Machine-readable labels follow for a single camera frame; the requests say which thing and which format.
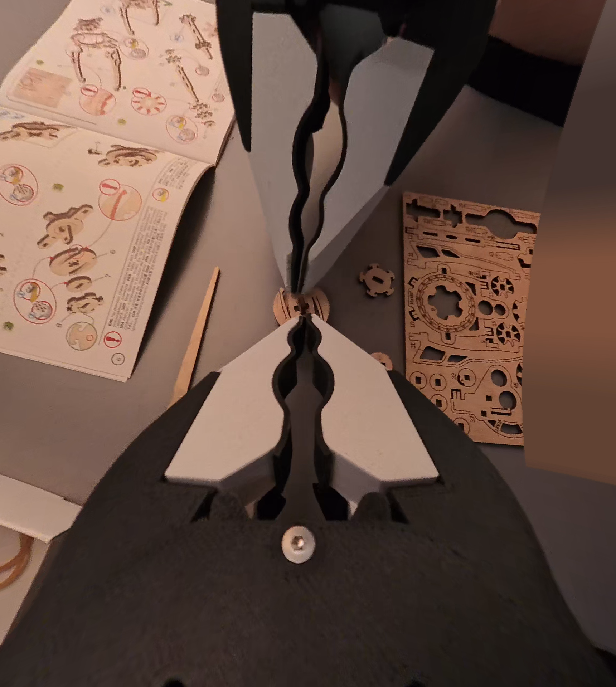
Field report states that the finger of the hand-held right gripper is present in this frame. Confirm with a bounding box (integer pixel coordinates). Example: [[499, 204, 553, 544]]
[[250, 8, 326, 293], [298, 36, 438, 295]]

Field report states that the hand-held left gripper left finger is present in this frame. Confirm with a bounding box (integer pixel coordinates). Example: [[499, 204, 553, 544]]
[[164, 316, 309, 520]]

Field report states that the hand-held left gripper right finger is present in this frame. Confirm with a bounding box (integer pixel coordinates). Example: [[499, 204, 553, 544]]
[[307, 314, 441, 520]]

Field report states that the wooden model assembly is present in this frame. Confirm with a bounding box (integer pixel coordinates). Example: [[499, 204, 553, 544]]
[[274, 287, 331, 327]]

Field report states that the person's right forearm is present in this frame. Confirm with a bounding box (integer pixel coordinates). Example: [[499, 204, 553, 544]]
[[488, 0, 606, 65]]

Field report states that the laser-cut wooden parts sheet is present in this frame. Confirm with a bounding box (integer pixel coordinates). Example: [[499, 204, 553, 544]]
[[403, 191, 542, 447]]

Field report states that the thin wooden stick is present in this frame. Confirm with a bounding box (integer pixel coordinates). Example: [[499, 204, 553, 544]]
[[168, 266, 221, 410]]

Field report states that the small notched wooden gear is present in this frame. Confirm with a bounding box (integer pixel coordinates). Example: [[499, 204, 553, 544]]
[[359, 262, 397, 299]]

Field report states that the illustrated instruction booklet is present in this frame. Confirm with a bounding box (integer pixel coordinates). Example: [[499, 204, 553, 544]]
[[0, 0, 237, 383]]

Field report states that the white cardboard box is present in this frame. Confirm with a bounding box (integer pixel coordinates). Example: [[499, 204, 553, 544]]
[[0, 464, 82, 687]]

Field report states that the pile of tan rubber bands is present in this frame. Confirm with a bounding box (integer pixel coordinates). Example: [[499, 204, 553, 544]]
[[0, 514, 36, 678]]

